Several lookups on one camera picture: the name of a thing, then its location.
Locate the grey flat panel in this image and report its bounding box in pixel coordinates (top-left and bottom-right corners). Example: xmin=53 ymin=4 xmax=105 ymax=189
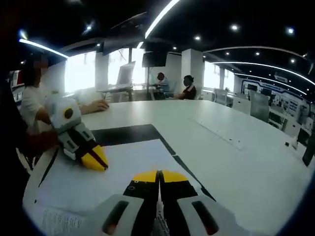
xmin=250 ymin=90 xmax=270 ymax=123

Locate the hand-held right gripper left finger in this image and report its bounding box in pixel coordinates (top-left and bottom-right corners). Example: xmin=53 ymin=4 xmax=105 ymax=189
xmin=92 ymin=169 xmax=160 ymax=236

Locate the grey tilted panel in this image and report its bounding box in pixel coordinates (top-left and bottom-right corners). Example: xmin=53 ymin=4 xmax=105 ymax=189
xmin=115 ymin=61 xmax=136 ymax=87

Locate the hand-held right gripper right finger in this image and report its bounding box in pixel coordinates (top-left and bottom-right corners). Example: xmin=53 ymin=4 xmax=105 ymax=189
xmin=158 ymin=169 xmax=237 ymax=236

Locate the long ceiling light strip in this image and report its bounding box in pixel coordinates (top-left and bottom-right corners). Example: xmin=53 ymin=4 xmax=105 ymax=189
xmin=144 ymin=0 xmax=182 ymax=39

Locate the white bound document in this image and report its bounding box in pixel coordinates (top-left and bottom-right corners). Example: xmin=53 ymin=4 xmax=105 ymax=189
xmin=34 ymin=139 xmax=207 ymax=236

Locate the black monitor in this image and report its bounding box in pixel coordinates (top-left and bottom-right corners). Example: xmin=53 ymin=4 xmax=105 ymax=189
xmin=142 ymin=51 xmax=167 ymax=68

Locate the grey side table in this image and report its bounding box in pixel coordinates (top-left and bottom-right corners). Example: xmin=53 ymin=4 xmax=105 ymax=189
xmin=97 ymin=85 xmax=133 ymax=102

